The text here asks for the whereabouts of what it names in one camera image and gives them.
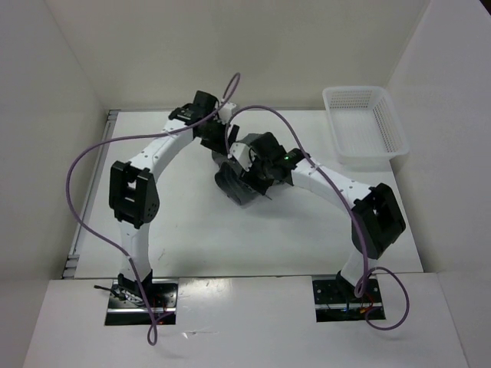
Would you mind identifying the white perforated plastic basket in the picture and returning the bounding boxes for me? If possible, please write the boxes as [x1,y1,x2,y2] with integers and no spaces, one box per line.
[322,86,410,165]

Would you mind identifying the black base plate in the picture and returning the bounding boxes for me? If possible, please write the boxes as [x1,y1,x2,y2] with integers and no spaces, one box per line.
[104,280,178,327]
[312,275,385,323]

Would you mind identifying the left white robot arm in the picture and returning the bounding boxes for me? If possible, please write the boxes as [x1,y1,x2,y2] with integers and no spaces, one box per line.
[109,91,238,307]

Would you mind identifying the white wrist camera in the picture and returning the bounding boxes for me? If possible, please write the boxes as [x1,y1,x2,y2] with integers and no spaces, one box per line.
[229,142,255,172]
[218,102,239,123]

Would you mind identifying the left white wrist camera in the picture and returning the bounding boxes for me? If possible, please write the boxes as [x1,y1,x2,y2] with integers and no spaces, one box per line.
[218,102,239,123]

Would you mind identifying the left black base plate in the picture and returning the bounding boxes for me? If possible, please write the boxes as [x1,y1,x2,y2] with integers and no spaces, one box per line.
[104,280,178,327]

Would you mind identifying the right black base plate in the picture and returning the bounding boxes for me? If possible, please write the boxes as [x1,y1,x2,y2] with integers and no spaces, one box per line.
[312,275,385,323]

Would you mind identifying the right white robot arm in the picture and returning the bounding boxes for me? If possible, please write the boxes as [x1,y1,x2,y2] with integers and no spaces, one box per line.
[229,132,407,301]

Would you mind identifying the grey shorts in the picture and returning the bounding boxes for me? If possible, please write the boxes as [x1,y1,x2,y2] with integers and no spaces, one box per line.
[212,132,275,206]

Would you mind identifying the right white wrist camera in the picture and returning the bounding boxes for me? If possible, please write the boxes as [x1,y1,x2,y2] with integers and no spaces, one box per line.
[229,142,255,172]

